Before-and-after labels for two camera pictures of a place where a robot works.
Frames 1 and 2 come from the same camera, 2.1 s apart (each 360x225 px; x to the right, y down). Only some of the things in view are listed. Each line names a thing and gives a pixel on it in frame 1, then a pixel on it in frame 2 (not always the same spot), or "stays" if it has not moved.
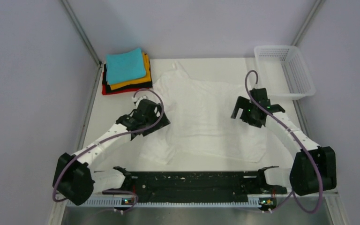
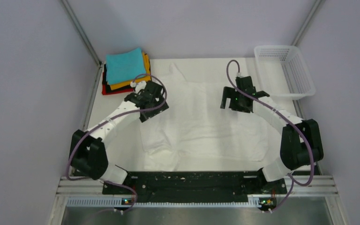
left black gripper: (164, 122) to (155, 111)
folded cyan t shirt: (125, 66) stays
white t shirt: (200, 126) stays
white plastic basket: (282, 71) stays
